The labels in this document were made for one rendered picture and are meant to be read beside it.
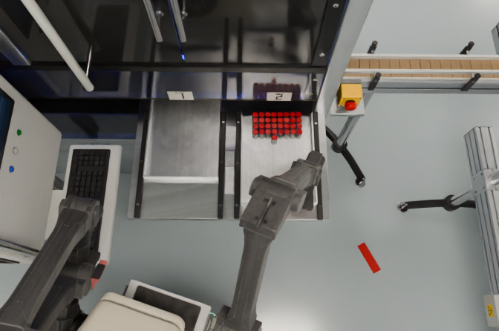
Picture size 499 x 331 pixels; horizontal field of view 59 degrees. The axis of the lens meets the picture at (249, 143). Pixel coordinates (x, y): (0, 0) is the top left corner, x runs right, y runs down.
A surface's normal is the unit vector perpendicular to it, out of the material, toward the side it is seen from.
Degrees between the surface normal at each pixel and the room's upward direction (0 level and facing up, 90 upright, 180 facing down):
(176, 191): 0
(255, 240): 52
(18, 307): 41
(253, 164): 0
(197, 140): 0
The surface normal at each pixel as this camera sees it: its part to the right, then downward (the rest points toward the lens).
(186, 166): 0.00, -0.36
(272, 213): 0.00, -0.62
